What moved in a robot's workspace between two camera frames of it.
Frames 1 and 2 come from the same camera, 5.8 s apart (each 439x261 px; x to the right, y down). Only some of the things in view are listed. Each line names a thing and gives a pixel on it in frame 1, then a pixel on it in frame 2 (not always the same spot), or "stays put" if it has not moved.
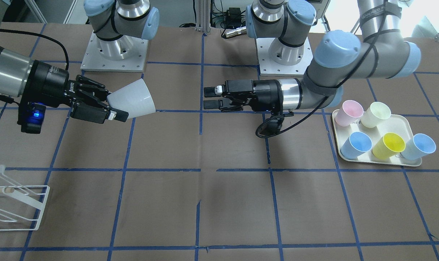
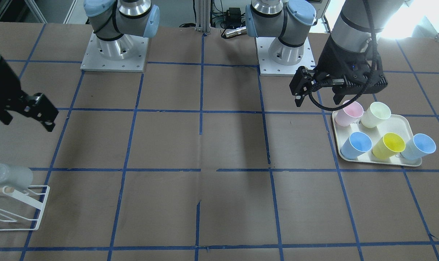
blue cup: x=357 y=143 stays put
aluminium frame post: x=203 y=16 stays put
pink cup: x=351 y=110 stays put
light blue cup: x=418 y=146 stays put
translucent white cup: x=135 y=99 to x=20 y=178
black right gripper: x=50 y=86 to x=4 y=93
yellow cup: x=390 y=143 stays put
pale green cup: x=377 y=111 stays put
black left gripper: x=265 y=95 to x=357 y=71
